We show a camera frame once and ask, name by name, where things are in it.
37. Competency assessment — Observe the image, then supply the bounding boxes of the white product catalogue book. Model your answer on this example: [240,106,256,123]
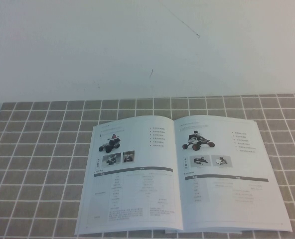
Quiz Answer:
[74,114,294,236]

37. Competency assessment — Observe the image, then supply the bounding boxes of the grey white-checked tablecloth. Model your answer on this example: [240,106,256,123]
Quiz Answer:
[0,93,295,239]

